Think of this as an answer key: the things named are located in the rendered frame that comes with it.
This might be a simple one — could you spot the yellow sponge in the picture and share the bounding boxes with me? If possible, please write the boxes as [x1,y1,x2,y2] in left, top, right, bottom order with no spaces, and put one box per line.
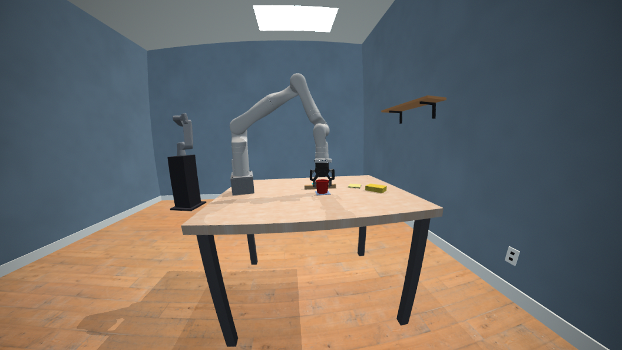
[365,184,387,193]

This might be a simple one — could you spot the dark red cup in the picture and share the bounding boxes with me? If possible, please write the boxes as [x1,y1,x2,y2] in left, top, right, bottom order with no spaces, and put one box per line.
[316,179,329,194]

